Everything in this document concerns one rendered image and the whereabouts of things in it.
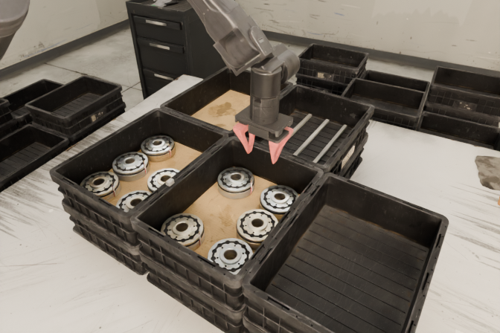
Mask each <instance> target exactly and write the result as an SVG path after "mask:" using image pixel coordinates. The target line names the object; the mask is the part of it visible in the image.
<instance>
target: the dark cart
mask: <svg viewBox="0 0 500 333"><path fill-rule="evenodd" d="M125 2H126V9H127V13H128V18H129V25H130V30H131V34H132V41H133V45H134V50H135V58H136V62H137V66H138V73H139V78H140V82H141V90H142V94H143V98H144V100H145V99H146V98H148V97H149V96H150V95H152V94H154V93H156V92H157V91H158V90H160V89H161V88H163V87H165V86H166V85H168V84H169V83H171V82H172V81H174V80H175V79H177V78H179V77H180V76H181V75H183V74H186V75H189V76H192V77H198V78H202V79H205V78H207V77H209V76H210V75H212V74H214V73H216V72H217V71H219V70H221V69H222V68H224V67H225V66H227V65H226V64H225V62H224V61H223V59H222V56H221V55H220V54H219V52H218V51H217V50H216V48H215V47H214V44H215V41H214V40H213V39H212V38H211V36H210V35H209V34H208V32H207V31H206V29H205V26H204V24H203V23H202V20H201V19H200V17H199V16H198V14H197V13H196V11H195V10H194V9H193V7H192V6H191V5H190V3H189V2H188V0H178V3H175V4H169V5H166V6H163V7H158V6H153V5H151V4H154V3H155V2H154V1H153V0H129V1H125Z"/></svg>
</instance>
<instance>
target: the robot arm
mask: <svg viewBox="0 0 500 333"><path fill-rule="evenodd" d="M187 1H188V2H189V3H190V5H191V6H192V7H193V9H194V10H195V11H196V13H197V14H198V16H199V17H200V19H201V20H202V23H203V24H204V26H205V29H206V31H207V32H208V34H209V35H210V36H211V38H212V39H213V40H214V41H215V44H214V47H215V48H216V50H217V51H218V52H219V54H220V55H221V56H222V59H223V61H224V62H225V64H226V65H227V66H228V68H229V70H230V69H231V70H232V71H233V72H234V74H235V75H236V76H237V75H238V74H240V73H242V72H243V71H245V70H246V69H247V68H249V67H251V85H250V105H249V106H247V107H246V108H244V109H243V110H242V111H240V112H239V113H237V114H236V115H235V116H234V121H235V122H237V121H239V123H237V124H236V125H235V126H234V127H233V130H234V132H235V134H236V135H237V137H238V138H239V139H240V141H241V142H242V144H243V146H244V148H245V150H246V152H247V153H248V154H249V153H250V152H251V151H252V148H253V144H254V137H255V135H256V136H258V137H260V138H264V139H266V140H269V148H270V154H271V159H272V163H273V164H274V163H275V162H276V161H277V160H278V157H279V155H280V153H281V150H282V148H283V146H284V145H285V143H286V142H287V141H288V140H289V138H290V136H291V135H292V133H293V129H292V128H290V126H291V125H292V122H293V117H290V116H287V115H285V114H281V113H278V111H279V101H280V91H281V85H283V84H284V83H285V82H286V81H288V80H289V79H290V78H291V77H292V76H294V75H295V74H296V73H297V72H298V70H299V68H300V60H299V58H298V56H297V54H296V53H295V52H293V51H291V50H289V49H287V47H286V46H285V44H284V43H280V44H278V45H276V46H273V47H272V46H271V44H270V42H269V40H268V39H267V38H266V36H265V34H264V33H263V31H262V30H261V29H260V27H259V26H258V25H257V23H256V22H255V20H254V19H253V18H252V17H251V15H249V16H248V15H247V14H246V12H245V11H244V9H242V7H241V6H240V4H238V3H236V1H235V0H187ZM29 5H30V0H0V60H1V59H2V58H3V56H4V55H5V53H6V51H7V49H8V47H9V45H10V43H11V41H12V39H13V37H14V35H15V33H16V32H17V30H18V29H20V27H21V26H22V24H23V22H24V20H25V18H26V16H27V14H28V10H29ZM259 54H260V56H258V57H257V58H255V57H256V56H257V55H259ZM253 58H255V59H253ZM251 59H253V60H252V61H251V62H250V63H248V64H247V65H245V64H246V63H247V62H248V61H250V60H251ZM258 61H260V62H259V63H256V62H258ZM255 63H256V64H255ZM247 131H248V133H249V143H248V141H247V139H246V136H245V132H247Z"/></svg>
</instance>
